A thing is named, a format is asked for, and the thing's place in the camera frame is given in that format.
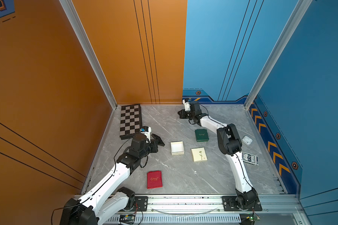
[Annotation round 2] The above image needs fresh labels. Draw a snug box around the playing card deck box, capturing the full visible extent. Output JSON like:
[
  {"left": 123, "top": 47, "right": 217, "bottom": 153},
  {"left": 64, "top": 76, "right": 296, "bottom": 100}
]
[{"left": 242, "top": 152, "right": 259, "bottom": 166}]

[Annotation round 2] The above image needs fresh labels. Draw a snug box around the green circuit board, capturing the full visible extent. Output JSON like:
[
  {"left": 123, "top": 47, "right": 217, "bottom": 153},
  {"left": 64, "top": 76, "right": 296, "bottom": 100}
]
[
  {"left": 118, "top": 214, "right": 136, "bottom": 225},
  {"left": 239, "top": 214, "right": 261, "bottom": 225}
]

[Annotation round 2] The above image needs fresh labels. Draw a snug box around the cream jewelry box base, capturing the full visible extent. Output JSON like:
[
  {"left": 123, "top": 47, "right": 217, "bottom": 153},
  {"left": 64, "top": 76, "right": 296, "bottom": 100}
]
[{"left": 171, "top": 141, "right": 185, "bottom": 156}]

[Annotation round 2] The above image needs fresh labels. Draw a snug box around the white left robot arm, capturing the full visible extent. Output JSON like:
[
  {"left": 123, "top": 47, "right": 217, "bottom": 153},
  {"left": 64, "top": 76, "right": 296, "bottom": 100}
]
[{"left": 60, "top": 132, "right": 165, "bottom": 225}]

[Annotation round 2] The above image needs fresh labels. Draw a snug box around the left green circuit board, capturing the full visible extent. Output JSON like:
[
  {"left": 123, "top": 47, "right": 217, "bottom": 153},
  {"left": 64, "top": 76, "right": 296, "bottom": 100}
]
[{"left": 118, "top": 214, "right": 136, "bottom": 225}]

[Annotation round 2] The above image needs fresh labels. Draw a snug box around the silver aluminium corner post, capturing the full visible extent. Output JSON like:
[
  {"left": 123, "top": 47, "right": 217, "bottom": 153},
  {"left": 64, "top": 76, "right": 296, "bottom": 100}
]
[
  {"left": 59, "top": 0, "right": 117, "bottom": 109},
  {"left": 244, "top": 0, "right": 312, "bottom": 110}
]

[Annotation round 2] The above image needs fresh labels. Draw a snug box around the silver aluminium corner post right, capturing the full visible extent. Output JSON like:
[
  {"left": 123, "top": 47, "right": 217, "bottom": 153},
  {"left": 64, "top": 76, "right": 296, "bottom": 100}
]
[{"left": 244, "top": 0, "right": 312, "bottom": 110}]

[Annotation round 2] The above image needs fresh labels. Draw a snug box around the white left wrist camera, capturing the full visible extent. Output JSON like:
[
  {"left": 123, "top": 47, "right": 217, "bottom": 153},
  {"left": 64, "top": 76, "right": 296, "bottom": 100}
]
[{"left": 140, "top": 126, "right": 152, "bottom": 142}]

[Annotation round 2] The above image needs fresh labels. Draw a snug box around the black and silver chessboard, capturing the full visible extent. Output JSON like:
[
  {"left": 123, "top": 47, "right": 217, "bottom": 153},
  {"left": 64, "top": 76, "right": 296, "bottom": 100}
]
[{"left": 119, "top": 104, "right": 142, "bottom": 140}]

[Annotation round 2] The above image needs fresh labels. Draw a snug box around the cream booklet with flower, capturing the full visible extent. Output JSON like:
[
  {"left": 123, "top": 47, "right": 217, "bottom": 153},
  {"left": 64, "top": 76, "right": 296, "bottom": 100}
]
[{"left": 191, "top": 147, "right": 207, "bottom": 162}]

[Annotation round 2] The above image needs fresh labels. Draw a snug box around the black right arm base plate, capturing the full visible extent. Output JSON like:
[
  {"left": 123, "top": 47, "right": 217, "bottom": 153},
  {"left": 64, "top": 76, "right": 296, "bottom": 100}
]
[{"left": 222, "top": 196, "right": 263, "bottom": 212}]

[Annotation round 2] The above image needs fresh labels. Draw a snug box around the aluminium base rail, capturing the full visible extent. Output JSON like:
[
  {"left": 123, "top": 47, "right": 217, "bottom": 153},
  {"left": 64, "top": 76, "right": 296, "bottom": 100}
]
[{"left": 105, "top": 194, "right": 310, "bottom": 225}]

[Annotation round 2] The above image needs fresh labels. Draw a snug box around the green jewelry box lid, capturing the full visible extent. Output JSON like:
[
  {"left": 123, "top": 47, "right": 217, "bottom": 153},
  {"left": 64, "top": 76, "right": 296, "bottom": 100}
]
[{"left": 195, "top": 129, "right": 209, "bottom": 142}]

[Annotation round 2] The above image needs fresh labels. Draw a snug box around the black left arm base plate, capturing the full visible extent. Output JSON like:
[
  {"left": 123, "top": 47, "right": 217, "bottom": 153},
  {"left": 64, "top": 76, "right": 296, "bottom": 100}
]
[{"left": 119, "top": 196, "right": 148, "bottom": 212}]

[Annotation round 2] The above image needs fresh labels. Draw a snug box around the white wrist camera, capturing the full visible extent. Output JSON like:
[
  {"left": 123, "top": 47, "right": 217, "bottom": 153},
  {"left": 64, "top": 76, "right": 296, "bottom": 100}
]
[
  {"left": 140, "top": 126, "right": 152, "bottom": 142},
  {"left": 182, "top": 98, "right": 191, "bottom": 112}
]

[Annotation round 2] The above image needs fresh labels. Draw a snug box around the white earbuds case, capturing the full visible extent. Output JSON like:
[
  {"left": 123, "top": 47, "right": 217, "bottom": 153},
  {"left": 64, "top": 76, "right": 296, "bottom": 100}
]
[{"left": 242, "top": 136, "right": 253, "bottom": 145}]

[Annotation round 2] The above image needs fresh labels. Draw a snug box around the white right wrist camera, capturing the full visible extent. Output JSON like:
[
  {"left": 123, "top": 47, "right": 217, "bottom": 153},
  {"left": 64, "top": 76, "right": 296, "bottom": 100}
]
[{"left": 182, "top": 98, "right": 191, "bottom": 112}]

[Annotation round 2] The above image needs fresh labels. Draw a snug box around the silver aluminium corner post left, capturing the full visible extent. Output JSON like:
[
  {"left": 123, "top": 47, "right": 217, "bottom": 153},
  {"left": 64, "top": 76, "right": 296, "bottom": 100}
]
[{"left": 59, "top": 0, "right": 117, "bottom": 109}]

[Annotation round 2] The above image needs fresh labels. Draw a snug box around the right green circuit board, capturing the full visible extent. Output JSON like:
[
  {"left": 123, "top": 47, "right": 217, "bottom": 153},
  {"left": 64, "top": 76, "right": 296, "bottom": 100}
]
[{"left": 239, "top": 214, "right": 261, "bottom": 225}]

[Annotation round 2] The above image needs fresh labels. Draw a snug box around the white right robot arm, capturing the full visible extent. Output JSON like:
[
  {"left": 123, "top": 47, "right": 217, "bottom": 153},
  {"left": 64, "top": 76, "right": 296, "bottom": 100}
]
[{"left": 178, "top": 98, "right": 263, "bottom": 211}]

